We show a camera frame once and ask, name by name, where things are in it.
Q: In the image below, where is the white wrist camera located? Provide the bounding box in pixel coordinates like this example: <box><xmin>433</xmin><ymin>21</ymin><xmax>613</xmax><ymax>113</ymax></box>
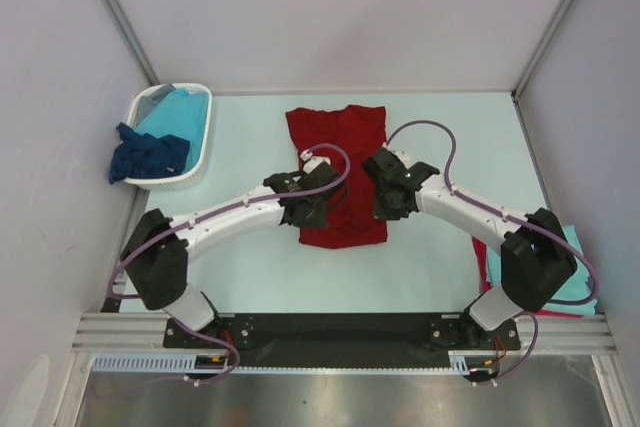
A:
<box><xmin>299</xmin><ymin>149</ymin><xmax>331</xmax><ymax>174</ymax></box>
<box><xmin>387</xmin><ymin>146</ymin><xmax>411</xmax><ymax>163</ymax></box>

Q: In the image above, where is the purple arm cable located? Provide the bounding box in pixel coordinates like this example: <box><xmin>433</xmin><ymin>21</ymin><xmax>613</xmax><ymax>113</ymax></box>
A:
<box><xmin>107</xmin><ymin>143</ymin><xmax>351</xmax><ymax>388</ymax></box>
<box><xmin>387</xmin><ymin>120</ymin><xmax>600</xmax><ymax>388</ymax></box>

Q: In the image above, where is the navy blue t shirt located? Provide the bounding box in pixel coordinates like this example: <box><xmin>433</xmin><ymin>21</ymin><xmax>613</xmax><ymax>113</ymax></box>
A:
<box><xmin>108</xmin><ymin>123</ymin><xmax>190</xmax><ymax>184</ymax></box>

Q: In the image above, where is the white slotted cable duct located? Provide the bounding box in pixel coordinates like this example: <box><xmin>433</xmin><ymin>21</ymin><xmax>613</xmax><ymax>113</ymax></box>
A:
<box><xmin>93</xmin><ymin>352</ymin><xmax>498</xmax><ymax>375</ymax></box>

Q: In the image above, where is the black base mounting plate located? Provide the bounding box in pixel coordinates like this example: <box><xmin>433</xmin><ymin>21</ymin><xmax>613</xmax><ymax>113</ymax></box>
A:
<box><xmin>163</xmin><ymin>311</ymin><xmax>523</xmax><ymax>368</ymax></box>

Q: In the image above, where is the turquoise t shirt in basket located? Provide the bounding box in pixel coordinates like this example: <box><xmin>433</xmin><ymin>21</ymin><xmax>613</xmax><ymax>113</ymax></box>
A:
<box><xmin>134</xmin><ymin>88</ymin><xmax>210</xmax><ymax>173</ymax></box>

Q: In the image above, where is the grey t shirt in basket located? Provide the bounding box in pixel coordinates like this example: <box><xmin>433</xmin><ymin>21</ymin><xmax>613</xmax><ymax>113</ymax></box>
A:
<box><xmin>136</xmin><ymin>84</ymin><xmax>175</xmax><ymax>122</ymax></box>

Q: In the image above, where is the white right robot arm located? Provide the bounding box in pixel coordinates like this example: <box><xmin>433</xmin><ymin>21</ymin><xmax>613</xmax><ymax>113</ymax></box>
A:
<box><xmin>362</xmin><ymin>148</ymin><xmax>578</xmax><ymax>348</ymax></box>

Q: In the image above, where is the pink folded t shirt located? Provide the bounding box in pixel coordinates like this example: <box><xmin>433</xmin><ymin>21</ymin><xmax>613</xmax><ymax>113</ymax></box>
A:
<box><xmin>471</xmin><ymin>237</ymin><xmax>582</xmax><ymax>319</ymax></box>

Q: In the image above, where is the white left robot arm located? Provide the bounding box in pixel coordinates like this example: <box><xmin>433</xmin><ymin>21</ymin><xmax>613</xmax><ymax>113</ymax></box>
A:
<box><xmin>121</xmin><ymin>157</ymin><xmax>345</xmax><ymax>347</ymax></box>

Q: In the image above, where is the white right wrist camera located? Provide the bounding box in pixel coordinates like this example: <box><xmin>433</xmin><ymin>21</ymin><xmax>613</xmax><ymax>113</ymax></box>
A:
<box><xmin>387</xmin><ymin>146</ymin><xmax>411</xmax><ymax>163</ymax></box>

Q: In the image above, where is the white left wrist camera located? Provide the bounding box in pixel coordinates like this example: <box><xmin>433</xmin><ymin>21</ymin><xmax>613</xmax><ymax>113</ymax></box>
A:
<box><xmin>299</xmin><ymin>149</ymin><xmax>331</xmax><ymax>174</ymax></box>

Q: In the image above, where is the red t shirt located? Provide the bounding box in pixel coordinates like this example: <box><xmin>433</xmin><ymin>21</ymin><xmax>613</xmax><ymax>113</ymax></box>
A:
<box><xmin>286</xmin><ymin>105</ymin><xmax>388</xmax><ymax>250</ymax></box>

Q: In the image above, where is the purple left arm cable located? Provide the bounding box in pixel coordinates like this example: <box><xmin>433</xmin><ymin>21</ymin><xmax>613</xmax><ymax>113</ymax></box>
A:
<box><xmin>107</xmin><ymin>143</ymin><xmax>351</xmax><ymax>388</ymax></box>

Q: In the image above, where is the white laundry basket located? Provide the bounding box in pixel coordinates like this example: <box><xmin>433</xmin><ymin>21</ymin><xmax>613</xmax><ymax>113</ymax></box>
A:
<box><xmin>124</xmin><ymin>83</ymin><xmax>214</xmax><ymax>191</ymax></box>

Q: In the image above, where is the aluminium frame rail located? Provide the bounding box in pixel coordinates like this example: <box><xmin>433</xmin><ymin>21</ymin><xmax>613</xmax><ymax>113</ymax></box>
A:
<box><xmin>71</xmin><ymin>313</ymin><xmax>617</xmax><ymax>355</ymax></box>

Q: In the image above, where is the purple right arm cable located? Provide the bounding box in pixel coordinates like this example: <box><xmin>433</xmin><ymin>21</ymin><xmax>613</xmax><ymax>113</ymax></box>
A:
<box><xmin>387</xmin><ymin>120</ymin><xmax>600</xmax><ymax>388</ymax></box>

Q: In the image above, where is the light blue folded t shirt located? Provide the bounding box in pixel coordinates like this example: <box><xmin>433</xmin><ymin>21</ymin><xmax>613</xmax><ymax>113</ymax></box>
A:
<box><xmin>487</xmin><ymin>225</ymin><xmax>597</xmax><ymax>317</ymax></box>

